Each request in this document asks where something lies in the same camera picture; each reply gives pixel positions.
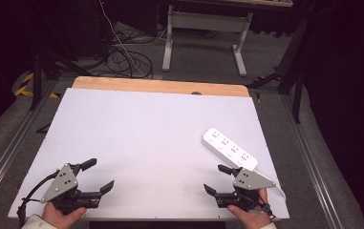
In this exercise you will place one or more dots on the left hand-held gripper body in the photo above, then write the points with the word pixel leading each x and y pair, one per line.
pixel 61 184

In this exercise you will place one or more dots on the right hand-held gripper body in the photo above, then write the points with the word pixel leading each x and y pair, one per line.
pixel 249 182

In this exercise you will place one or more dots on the white power strip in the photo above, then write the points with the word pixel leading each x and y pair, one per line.
pixel 229 149

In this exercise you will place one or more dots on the person's left hand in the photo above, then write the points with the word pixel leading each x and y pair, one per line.
pixel 58 217

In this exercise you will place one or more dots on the person's right hand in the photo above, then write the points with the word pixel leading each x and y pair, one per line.
pixel 251 218

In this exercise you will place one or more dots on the white board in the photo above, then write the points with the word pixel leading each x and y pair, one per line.
pixel 138 140

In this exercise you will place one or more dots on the wooden table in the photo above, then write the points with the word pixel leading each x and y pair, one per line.
pixel 138 84

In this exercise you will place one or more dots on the black metal stand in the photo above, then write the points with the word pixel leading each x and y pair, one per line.
pixel 36 82
pixel 298 89

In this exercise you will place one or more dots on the yellow black floor tape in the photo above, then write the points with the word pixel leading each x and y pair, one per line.
pixel 22 91

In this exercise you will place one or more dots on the metal floor rail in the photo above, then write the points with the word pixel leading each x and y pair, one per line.
pixel 310 168
pixel 10 143

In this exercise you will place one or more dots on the white metal desk frame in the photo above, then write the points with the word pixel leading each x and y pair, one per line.
pixel 202 19

